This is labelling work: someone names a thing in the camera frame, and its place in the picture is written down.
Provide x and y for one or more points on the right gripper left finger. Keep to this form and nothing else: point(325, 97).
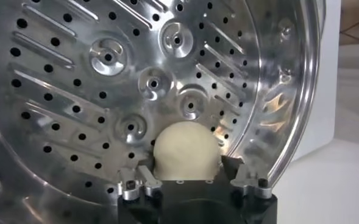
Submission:
point(139, 185)

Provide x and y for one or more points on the white electric cooker pot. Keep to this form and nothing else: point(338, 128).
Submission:
point(328, 91)

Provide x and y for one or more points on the white steamed baozi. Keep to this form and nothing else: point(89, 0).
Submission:
point(186, 152)

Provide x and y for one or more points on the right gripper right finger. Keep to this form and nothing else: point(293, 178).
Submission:
point(252, 188)

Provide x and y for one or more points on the perforated steel steamer basket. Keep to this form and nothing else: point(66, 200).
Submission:
point(75, 91)

